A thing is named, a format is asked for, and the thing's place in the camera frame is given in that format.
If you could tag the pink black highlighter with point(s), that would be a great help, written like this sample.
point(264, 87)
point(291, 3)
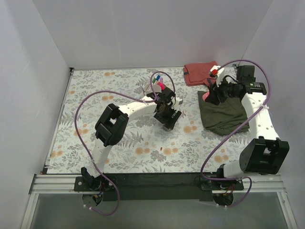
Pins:
point(161, 86)

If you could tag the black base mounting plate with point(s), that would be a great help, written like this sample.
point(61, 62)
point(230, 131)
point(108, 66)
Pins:
point(154, 186)

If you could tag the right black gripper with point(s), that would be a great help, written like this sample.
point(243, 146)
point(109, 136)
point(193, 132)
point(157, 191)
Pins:
point(216, 92)

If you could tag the pink round sharpener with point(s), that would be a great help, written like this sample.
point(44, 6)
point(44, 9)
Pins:
point(205, 96)

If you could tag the floral patterned table mat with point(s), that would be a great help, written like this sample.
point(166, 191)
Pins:
point(185, 148)

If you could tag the aluminium front rail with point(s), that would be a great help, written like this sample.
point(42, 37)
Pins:
point(53, 184)

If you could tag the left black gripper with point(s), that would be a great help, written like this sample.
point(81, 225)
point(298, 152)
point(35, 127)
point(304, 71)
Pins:
point(168, 116)

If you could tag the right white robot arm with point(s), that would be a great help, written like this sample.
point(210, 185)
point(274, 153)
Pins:
point(266, 152)

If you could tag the white divided round organizer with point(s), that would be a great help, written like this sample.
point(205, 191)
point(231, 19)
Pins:
point(149, 89)

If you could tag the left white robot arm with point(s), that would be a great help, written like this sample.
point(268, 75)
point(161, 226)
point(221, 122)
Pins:
point(111, 126)

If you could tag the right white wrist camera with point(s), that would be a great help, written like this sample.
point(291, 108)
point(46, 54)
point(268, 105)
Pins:
point(217, 72)

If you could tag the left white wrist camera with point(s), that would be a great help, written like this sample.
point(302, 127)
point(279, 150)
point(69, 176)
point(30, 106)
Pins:
point(177, 101)

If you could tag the folded olive green cloth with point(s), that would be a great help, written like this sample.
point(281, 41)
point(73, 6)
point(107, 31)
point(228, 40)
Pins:
point(221, 119)

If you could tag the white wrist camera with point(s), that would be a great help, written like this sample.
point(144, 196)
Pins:
point(217, 72)
point(177, 101)

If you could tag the folded red cloth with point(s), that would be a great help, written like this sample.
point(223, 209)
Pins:
point(198, 73)

